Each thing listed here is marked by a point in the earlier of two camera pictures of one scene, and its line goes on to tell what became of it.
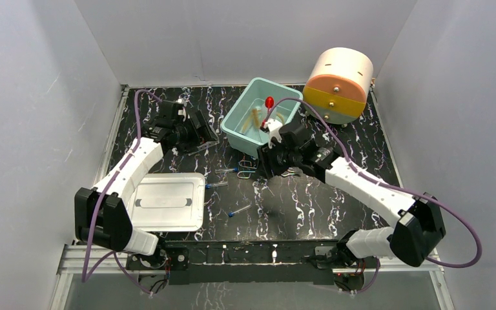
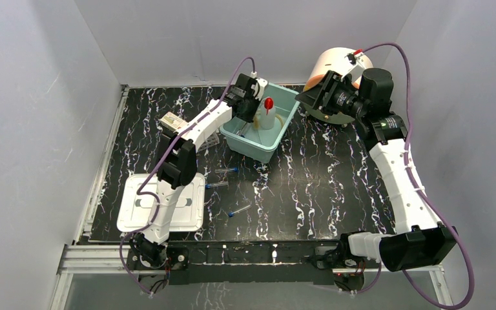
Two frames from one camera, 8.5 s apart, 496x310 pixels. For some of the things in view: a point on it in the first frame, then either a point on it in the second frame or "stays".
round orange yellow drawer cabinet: x=338 y=84 stays
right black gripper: x=266 y=160 -> x=316 y=95
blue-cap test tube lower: x=231 y=214 stays
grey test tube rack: x=204 y=146 stays
